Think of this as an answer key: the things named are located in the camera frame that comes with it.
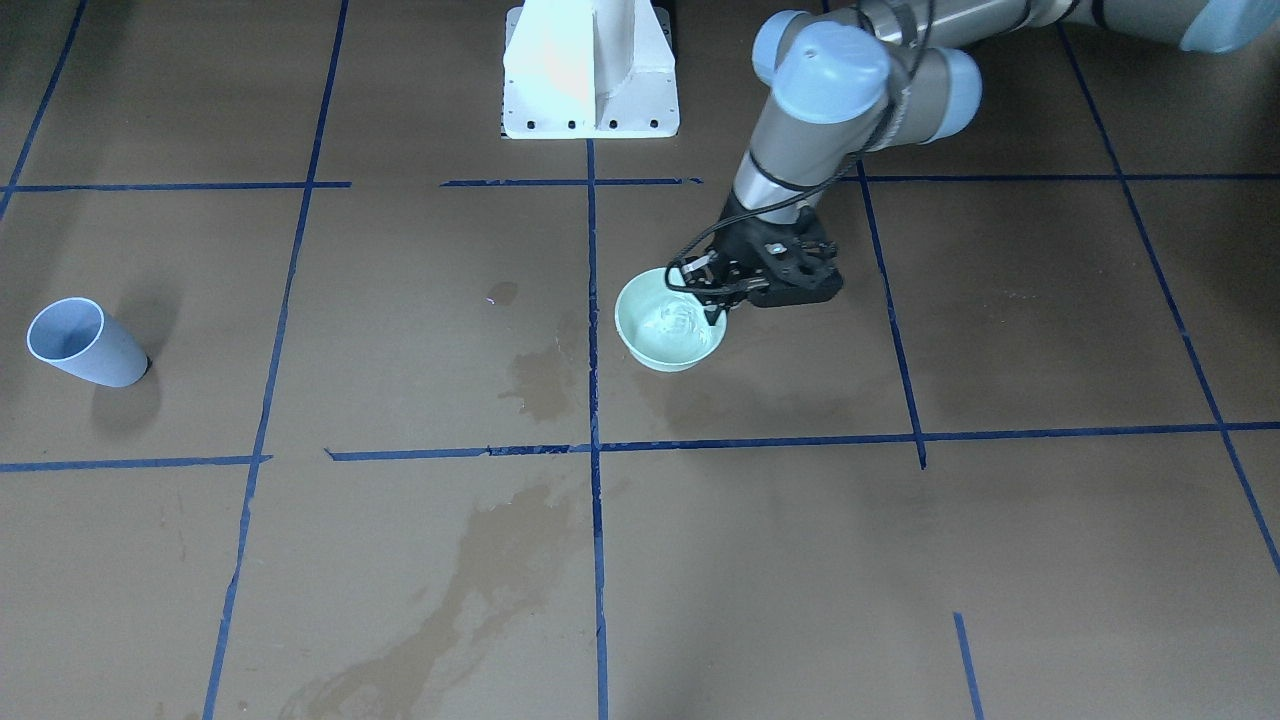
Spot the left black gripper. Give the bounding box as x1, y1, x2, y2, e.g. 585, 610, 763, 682
680, 195, 844, 327

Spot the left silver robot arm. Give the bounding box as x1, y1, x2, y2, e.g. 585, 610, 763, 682
660, 1, 1277, 325

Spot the pale green plastic bowl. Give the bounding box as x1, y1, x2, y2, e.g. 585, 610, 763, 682
614, 268, 728, 372

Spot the light blue plastic cup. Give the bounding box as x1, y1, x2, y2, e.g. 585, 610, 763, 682
26, 297, 151, 388

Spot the white camera stand base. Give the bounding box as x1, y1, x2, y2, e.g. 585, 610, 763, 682
500, 1, 681, 140

